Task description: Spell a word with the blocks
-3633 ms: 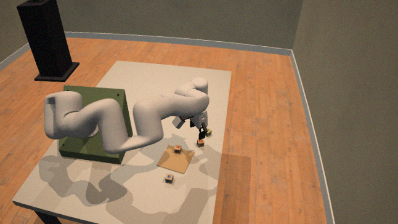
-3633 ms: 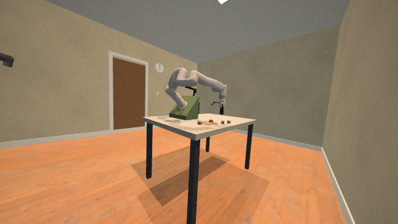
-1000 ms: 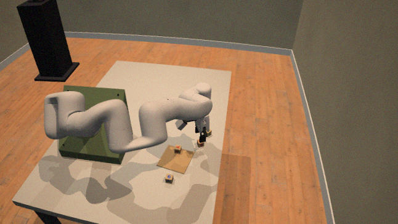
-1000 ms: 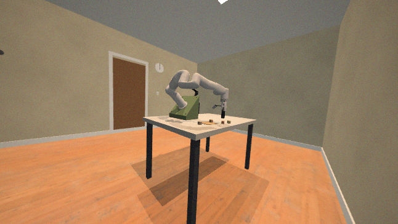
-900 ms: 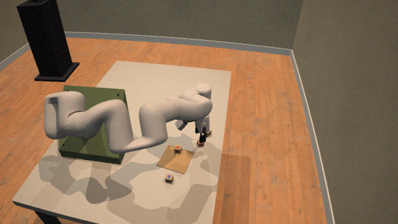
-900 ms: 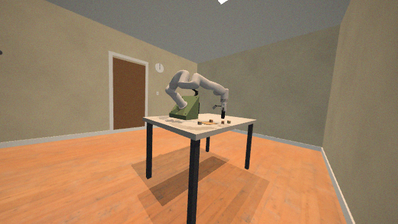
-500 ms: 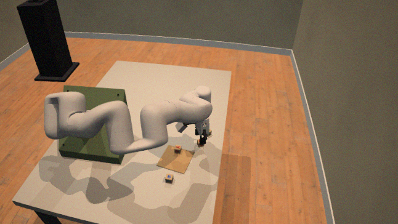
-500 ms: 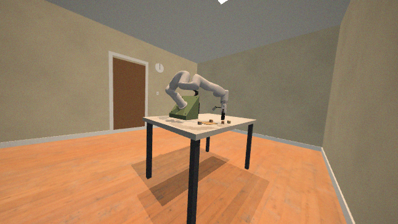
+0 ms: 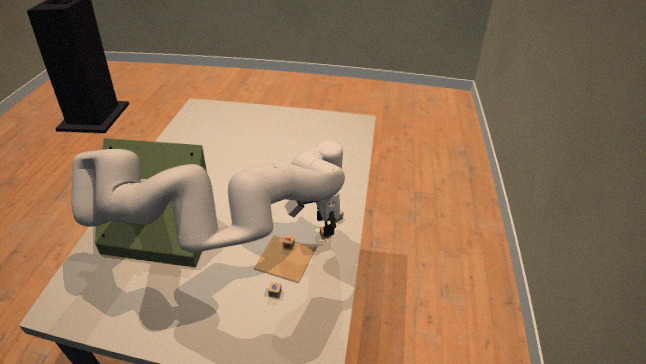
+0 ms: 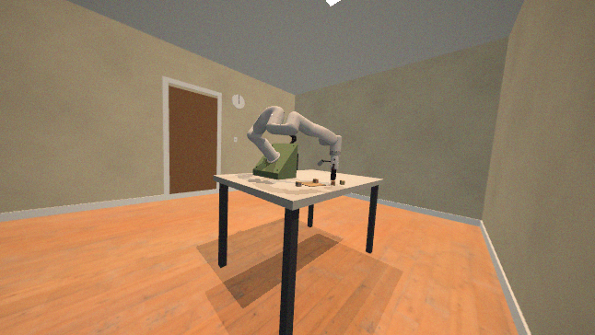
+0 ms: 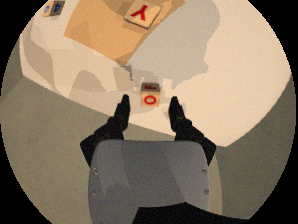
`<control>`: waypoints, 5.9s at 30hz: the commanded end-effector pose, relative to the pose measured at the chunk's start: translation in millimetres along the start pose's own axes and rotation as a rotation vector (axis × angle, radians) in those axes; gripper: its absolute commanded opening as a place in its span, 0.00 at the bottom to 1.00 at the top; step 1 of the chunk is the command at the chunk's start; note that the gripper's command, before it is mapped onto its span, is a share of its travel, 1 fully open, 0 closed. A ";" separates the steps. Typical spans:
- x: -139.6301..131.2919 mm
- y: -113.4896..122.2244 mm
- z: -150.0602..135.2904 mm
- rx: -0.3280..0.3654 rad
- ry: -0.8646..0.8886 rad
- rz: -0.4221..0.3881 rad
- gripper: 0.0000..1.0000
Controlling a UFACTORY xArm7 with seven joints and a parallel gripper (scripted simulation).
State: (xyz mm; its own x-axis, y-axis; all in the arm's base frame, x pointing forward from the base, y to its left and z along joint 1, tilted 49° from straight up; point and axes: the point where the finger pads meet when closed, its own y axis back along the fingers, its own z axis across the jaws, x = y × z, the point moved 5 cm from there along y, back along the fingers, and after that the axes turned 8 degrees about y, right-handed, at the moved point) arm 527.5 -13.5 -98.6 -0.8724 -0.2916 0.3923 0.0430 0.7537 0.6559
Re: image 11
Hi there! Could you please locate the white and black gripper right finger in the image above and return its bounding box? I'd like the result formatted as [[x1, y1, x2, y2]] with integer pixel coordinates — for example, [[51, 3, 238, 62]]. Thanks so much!
[[168, 96, 216, 166]]

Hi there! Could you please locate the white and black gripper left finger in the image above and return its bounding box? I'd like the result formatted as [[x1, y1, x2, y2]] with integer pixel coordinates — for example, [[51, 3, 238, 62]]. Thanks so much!
[[80, 94, 131, 167]]

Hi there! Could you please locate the tan flat mat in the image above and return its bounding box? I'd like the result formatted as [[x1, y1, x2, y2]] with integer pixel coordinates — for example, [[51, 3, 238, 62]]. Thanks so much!
[[64, 0, 186, 67]]

